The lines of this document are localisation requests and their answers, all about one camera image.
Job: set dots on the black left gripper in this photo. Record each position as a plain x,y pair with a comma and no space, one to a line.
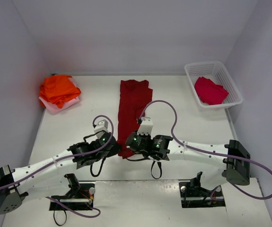
114,146

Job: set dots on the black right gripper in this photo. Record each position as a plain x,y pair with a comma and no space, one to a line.
128,141

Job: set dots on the dark red t shirt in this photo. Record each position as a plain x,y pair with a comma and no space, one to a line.
134,96

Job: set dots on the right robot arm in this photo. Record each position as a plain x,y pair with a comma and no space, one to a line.
228,160

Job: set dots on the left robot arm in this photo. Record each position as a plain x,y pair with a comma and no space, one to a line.
54,176

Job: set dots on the pink folded t shirt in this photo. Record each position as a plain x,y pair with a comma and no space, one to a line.
53,109

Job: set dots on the orange folded t shirt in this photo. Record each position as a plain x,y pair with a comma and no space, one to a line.
59,90

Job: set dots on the red t shirt in basket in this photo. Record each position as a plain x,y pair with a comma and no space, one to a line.
209,92

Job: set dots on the white plastic basket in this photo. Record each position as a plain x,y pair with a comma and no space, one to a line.
217,72

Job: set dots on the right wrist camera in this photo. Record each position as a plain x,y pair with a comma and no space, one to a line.
146,126

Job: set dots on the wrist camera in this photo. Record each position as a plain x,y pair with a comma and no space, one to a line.
146,126
100,128

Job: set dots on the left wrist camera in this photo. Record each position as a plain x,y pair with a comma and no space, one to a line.
100,128

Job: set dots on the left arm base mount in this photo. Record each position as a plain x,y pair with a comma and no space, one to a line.
79,197

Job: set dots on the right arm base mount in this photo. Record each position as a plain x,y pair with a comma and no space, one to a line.
192,195

